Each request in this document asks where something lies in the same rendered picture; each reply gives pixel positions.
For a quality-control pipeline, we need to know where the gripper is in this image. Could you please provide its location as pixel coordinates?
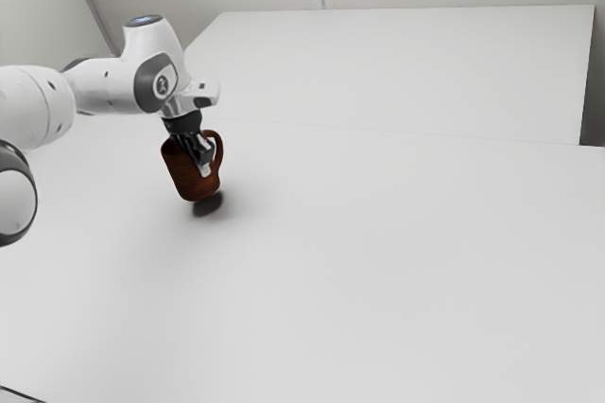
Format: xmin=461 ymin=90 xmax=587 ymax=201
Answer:
xmin=162 ymin=110 xmax=216 ymax=179

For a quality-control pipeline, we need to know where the brown mug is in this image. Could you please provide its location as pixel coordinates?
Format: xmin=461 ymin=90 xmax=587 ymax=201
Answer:
xmin=160 ymin=129 xmax=226 ymax=204

